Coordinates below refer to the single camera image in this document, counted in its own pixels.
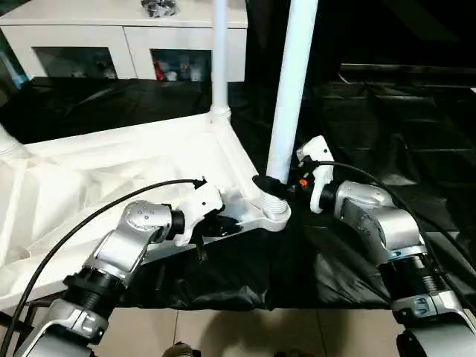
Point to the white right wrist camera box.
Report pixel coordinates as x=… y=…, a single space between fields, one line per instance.
x=316 y=156

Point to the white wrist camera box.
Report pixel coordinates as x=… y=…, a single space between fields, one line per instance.
x=316 y=156
x=201 y=204

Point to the white cabinet with glass doors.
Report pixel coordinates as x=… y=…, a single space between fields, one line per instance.
x=93 y=33

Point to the white plastic table leg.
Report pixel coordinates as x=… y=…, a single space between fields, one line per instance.
x=294 y=85
x=7 y=143
x=219 y=56

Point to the black work mat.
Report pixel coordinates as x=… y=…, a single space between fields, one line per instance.
x=241 y=275

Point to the white plastic table top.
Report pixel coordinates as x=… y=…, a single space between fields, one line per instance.
x=93 y=178

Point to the long black metal bar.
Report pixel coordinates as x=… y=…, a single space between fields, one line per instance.
x=405 y=68

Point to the dark robot body part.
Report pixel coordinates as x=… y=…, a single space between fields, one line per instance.
x=182 y=351

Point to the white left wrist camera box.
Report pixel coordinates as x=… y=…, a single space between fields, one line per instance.
x=201 y=204

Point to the red bottle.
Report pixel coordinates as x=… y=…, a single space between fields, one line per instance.
x=160 y=70

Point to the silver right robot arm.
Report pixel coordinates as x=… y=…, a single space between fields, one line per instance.
x=390 y=227

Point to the black folding table frame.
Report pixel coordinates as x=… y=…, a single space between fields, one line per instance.
x=22 y=316

